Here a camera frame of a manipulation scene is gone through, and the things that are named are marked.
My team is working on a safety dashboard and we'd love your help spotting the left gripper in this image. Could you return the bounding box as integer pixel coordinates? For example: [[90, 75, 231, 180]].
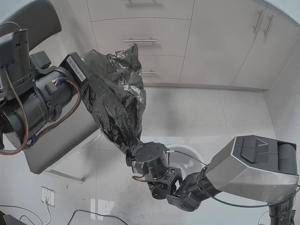
[[0, 52, 91, 148]]

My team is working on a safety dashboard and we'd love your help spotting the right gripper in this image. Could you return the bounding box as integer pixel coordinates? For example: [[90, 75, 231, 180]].
[[126, 154, 138, 173]]

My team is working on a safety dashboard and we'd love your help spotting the black plastic bag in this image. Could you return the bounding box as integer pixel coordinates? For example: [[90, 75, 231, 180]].
[[80, 44, 147, 156]]

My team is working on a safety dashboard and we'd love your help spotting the white trash bin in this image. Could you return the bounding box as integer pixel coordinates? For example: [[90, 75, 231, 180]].
[[164, 144, 204, 181]]

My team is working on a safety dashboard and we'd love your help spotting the grey chair with white legs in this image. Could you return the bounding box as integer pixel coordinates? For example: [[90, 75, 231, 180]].
[[0, 0, 106, 185]]

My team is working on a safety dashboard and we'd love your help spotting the beige cabinet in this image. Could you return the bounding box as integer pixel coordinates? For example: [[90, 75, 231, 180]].
[[9, 0, 300, 90]]

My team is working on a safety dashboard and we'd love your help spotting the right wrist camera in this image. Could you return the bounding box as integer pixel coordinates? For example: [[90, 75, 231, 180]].
[[135, 160, 150, 175]]

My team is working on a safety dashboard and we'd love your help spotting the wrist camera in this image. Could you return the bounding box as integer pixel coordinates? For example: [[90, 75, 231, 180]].
[[135, 160, 150, 175], [30, 51, 59, 79]]

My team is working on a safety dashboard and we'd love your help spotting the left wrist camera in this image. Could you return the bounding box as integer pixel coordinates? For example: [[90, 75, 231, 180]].
[[30, 51, 59, 79]]

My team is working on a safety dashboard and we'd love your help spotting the white cable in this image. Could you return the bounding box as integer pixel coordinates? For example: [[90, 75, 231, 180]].
[[19, 195, 52, 225]]

